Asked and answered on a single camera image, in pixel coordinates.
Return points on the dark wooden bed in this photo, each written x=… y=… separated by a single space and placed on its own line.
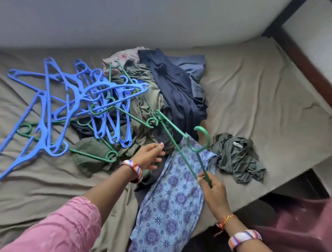
x=306 y=62

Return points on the person's right forearm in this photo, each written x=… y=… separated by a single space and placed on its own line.
x=236 y=228

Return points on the striped white purple bangle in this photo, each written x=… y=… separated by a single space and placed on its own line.
x=244 y=238

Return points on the pile of blue hangers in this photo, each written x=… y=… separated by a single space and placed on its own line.
x=46 y=104

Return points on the olive green button shirt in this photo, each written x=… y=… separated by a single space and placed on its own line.
x=140 y=104

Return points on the striped orange purple bangle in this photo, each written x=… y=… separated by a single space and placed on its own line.
x=132 y=166

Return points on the bed with beige sheet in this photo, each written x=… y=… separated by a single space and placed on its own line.
x=269 y=104

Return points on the blue striped shirt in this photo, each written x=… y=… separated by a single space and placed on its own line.
x=192 y=65

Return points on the olive green t-shirt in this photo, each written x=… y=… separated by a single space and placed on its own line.
x=238 y=158

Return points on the person's right hand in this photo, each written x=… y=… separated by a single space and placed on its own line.
x=212 y=194

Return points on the blue floral patterned garment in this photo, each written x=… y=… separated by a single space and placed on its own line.
x=171 y=207

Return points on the pink floral striped garment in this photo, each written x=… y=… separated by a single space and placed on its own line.
x=122 y=56

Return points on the person's left hand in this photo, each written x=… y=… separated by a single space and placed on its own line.
x=148 y=154

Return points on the green plastic hanger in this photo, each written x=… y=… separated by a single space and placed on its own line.
x=202 y=127

